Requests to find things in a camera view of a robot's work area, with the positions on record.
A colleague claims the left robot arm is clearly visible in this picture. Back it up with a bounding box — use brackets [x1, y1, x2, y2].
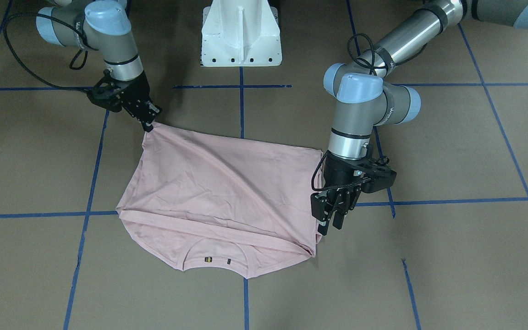
[311, 0, 528, 236]

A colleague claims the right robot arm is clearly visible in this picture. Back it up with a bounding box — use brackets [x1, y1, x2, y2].
[36, 0, 161, 132]

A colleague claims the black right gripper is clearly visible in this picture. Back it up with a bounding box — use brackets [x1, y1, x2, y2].
[120, 73, 161, 133]

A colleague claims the pink Snoopy t-shirt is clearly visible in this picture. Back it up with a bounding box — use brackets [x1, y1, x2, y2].
[116, 123, 322, 279]

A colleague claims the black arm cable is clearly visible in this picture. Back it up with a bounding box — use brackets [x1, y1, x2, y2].
[3, 13, 95, 92]
[347, 33, 429, 76]

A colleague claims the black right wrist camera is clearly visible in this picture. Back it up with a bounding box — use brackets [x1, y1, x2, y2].
[85, 69, 123, 113]

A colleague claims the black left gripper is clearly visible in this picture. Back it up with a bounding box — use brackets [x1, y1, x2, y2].
[310, 153, 365, 236]

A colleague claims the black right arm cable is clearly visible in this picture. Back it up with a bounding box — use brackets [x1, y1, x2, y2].
[3, 13, 95, 92]

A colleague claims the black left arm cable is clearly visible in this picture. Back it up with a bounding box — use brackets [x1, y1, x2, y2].
[347, 33, 429, 76]

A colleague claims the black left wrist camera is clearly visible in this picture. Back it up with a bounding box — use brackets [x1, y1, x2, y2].
[356, 156, 397, 194]

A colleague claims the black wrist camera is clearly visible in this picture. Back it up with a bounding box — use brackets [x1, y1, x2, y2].
[85, 69, 123, 113]
[356, 156, 397, 194]

